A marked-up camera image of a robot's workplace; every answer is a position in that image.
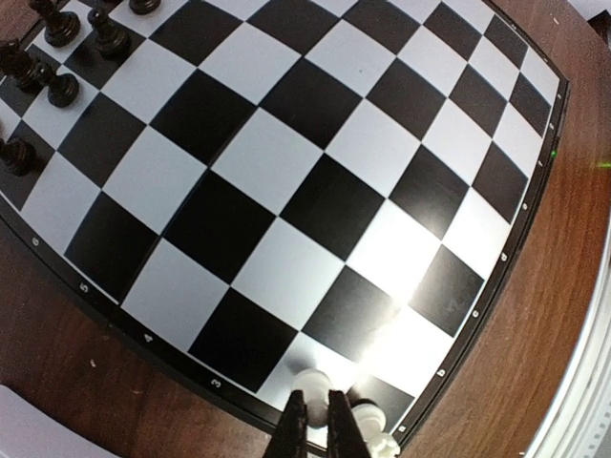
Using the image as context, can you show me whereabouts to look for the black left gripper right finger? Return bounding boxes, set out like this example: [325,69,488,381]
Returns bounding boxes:
[327,390,370,458]

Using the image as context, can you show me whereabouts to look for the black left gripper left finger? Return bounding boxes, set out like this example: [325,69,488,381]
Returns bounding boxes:
[274,390,307,458]

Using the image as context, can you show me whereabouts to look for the front aluminium rail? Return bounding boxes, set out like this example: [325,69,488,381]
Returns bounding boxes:
[525,239,610,457]

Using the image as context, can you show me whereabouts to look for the white plastic compartment tray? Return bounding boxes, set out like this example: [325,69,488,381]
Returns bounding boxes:
[1,385,116,457]

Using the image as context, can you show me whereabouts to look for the row of black chess pieces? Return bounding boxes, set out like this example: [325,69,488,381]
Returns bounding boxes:
[0,0,161,177]

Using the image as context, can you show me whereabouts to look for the black white chess board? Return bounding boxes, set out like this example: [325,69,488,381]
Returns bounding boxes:
[1,1,569,445]

